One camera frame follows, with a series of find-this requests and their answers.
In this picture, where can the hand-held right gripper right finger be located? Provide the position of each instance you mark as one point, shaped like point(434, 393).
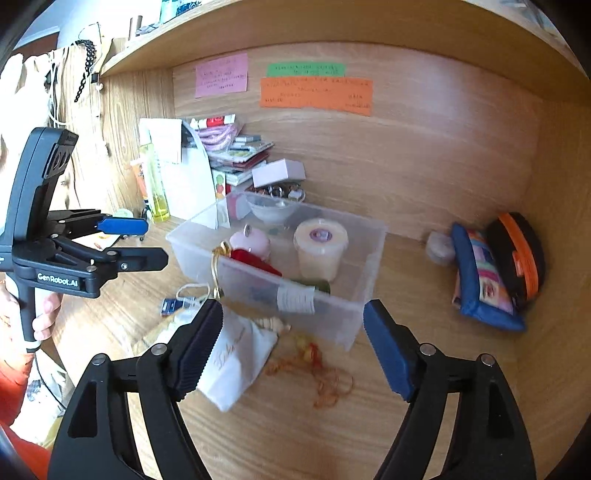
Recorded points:
point(385, 350)

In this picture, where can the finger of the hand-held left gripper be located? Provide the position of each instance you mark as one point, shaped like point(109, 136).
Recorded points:
point(122, 225)
point(138, 259)

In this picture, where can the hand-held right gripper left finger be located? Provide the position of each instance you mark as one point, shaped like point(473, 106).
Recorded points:
point(198, 348)

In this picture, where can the clear plastic storage box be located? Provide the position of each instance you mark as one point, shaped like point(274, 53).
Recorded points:
point(341, 314)

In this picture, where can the wooden desktop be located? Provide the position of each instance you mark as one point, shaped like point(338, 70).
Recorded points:
point(438, 369)

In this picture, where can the person's left hand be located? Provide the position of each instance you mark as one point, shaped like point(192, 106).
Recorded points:
point(46, 314)

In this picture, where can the yellow liquid bottle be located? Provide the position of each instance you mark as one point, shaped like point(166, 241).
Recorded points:
point(157, 198)

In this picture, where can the orange tube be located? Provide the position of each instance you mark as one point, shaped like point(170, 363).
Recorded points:
point(140, 182)

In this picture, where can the small blue card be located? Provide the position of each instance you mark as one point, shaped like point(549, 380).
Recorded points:
point(171, 307)

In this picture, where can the orange thread tangle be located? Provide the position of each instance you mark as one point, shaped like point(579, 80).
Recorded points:
point(330, 385)

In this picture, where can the white paper bag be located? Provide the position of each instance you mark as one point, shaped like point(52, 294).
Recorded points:
point(189, 184)

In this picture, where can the red bottle gold cap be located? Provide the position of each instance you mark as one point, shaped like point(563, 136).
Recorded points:
point(251, 262)

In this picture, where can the green bottle with white label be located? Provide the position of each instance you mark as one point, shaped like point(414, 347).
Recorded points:
point(298, 297)

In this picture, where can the cream hanging cloth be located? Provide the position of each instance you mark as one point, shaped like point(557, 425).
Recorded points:
point(25, 87)

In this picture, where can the pink round trinket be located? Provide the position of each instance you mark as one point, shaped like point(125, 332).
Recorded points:
point(251, 240)

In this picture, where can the blue patchwork pencil case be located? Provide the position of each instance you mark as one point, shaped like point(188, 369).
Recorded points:
point(485, 281)

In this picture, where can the stack of books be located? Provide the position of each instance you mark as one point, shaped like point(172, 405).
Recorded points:
point(240, 157)

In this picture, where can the red and white tube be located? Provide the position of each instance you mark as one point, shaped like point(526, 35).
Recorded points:
point(214, 121)

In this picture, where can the clear glass bowl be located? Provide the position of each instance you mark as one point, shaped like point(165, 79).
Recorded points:
point(272, 210)

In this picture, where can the cluster of metal bells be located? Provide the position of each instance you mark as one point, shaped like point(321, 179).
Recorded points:
point(281, 191)

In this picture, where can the small white box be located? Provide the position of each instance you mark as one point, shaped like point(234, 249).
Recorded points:
point(277, 173)

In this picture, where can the black pouch with orange zipper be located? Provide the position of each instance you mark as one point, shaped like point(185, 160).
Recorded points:
point(517, 249)

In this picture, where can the pink paper note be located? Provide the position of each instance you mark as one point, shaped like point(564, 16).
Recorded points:
point(221, 75)

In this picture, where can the person's orange clothing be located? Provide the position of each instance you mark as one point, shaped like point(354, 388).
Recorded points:
point(21, 415)

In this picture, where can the cardboard tube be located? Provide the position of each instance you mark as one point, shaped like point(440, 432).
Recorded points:
point(135, 27)

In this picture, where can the teal patterned container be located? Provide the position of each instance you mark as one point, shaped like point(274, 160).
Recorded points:
point(178, 9)

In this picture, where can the orange paper note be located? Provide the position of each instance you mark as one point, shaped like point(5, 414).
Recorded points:
point(316, 97)

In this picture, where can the green paper note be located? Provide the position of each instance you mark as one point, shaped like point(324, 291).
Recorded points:
point(305, 70)

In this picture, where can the wooden shelf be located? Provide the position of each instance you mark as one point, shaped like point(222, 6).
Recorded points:
point(323, 27)

